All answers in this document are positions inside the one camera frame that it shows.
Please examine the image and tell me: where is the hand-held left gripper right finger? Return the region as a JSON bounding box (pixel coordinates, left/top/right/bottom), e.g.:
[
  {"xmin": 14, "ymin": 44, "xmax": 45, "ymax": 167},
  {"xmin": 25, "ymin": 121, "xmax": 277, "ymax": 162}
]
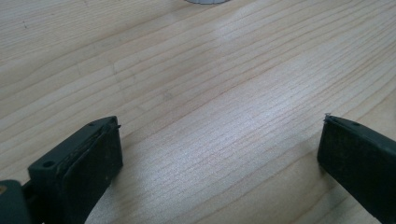
[{"xmin": 317, "ymin": 113, "xmax": 396, "ymax": 224}]

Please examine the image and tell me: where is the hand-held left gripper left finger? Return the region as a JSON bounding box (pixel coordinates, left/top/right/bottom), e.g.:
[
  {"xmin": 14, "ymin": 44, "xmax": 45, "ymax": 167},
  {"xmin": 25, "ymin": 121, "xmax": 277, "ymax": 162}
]
[{"xmin": 27, "ymin": 115, "xmax": 124, "ymax": 224}]

